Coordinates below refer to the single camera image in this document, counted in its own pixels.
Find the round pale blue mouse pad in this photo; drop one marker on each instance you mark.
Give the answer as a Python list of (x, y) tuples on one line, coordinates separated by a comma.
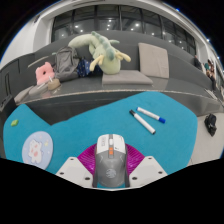
[(36, 150)]

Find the long green dragon plush toy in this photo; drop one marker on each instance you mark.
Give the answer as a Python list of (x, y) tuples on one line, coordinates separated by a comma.
[(106, 58)]

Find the pink plush cushion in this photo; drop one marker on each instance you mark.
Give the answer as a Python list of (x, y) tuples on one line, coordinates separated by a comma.
[(44, 74)]

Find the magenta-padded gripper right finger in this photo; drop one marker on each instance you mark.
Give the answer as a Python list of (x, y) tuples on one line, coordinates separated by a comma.
[(148, 170)]

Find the upright grey square cushion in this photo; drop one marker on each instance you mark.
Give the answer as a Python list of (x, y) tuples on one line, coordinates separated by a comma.
[(154, 60)]

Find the large dark glass window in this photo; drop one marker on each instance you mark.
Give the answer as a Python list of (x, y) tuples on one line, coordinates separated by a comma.
[(86, 21)]

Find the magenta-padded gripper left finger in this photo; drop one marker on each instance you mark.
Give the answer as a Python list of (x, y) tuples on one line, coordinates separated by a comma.
[(73, 170)]

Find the round grey seat cushion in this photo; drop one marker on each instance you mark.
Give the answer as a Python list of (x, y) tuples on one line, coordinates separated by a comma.
[(38, 90)]

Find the small tan round pouch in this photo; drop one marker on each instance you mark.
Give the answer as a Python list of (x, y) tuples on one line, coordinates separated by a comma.
[(54, 85)]

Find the dark blue patterned bag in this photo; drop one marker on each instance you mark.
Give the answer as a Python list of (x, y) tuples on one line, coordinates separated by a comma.
[(84, 67)]

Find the flat grey seat cushion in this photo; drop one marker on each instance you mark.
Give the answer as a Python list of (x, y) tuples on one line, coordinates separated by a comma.
[(126, 77), (22, 95)]

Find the small green eraser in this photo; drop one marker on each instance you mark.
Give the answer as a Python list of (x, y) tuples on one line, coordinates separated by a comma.
[(14, 123)]

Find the grey white computer mouse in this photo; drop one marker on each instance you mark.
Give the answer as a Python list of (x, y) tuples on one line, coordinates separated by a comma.
[(110, 163)]

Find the white marker with blue cap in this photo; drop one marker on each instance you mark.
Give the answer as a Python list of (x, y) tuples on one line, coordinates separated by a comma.
[(150, 114)]

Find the grey backpack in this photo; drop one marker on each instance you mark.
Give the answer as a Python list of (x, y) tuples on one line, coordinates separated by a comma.
[(66, 63)]

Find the person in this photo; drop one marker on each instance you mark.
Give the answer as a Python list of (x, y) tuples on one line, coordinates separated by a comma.
[(197, 62), (210, 73)]

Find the white marker with black cap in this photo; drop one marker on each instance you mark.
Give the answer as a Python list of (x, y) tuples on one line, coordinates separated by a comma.
[(142, 122)]

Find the black bag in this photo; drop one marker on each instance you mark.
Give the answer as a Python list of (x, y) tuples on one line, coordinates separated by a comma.
[(210, 125)]

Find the black suitcase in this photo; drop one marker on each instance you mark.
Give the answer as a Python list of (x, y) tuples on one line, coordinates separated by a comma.
[(5, 104)]

